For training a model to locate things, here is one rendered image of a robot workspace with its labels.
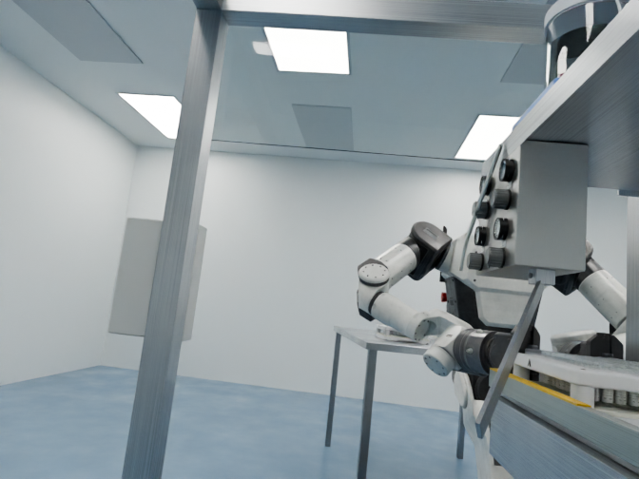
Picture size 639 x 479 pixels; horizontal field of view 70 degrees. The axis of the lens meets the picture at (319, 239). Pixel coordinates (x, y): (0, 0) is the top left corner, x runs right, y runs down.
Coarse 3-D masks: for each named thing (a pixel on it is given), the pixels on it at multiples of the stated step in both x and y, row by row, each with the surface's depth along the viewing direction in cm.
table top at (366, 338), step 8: (336, 328) 345; (344, 328) 338; (352, 328) 354; (352, 336) 260; (360, 336) 250; (368, 336) 258; (360, 344) 229; (368, 344) 214; (376, 344) 215; (384, 344) 215; (392, 344) 215; (400, 344) 222; (408, 344) 228; (416, 344) 236; (424, 344) 243; (432, 344) 251; (400, 352) 215; (408, 352) 215; (416, 352) 216; (424, 352) 216
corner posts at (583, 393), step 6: (516, 366) 80; (516, 372) 80; (522, 372) 79; (528, 372) 80; (528, 378) 79; (576, 390) 59; (582, 390) 59; (588, 390) 58; (576, 396) 59; (582, 396) 58; (588, 396) 58; (588, 402) 58
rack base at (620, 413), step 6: (552, 390) 72; (570, 396) 67; (594, 408) 59; (600, 408) 59; (606, 408) 60; (612, 408) 60; (618, 408) 61; (612, 414) 58; (618, 414) 58; (624, 414) 58; (630, 414) 58; (636, 414) 57; (624, 420) 57; (630, 420) 57; (636, 420) 57
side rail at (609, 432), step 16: (512, 384) 74; (528, 400) 67; (544, 400) 62; (560, 400) 57; (560, 416) 57; (576, 416) 53; (592, 416) 50; (608, 416) 48; (576, 432) 53; (592, 432) 49; (608, 432) 46; (624, 432) 44; (608, 448) 46; (624, 448) 44
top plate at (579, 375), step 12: (516, 360) 79; (528, 360) 74; (540, 360) 70; (552, 360) 71; (540, 372) 69; (552, 372) 65; (564, 372) 62; (576, 372) 59; (588, 372) 59; (600, 372) 59; (612, 372) 61; (576, 384) 59; (588, 384) 58; (600, 384) 58; (612, 384) 58; (624, 384) 58; (636, 384) 58
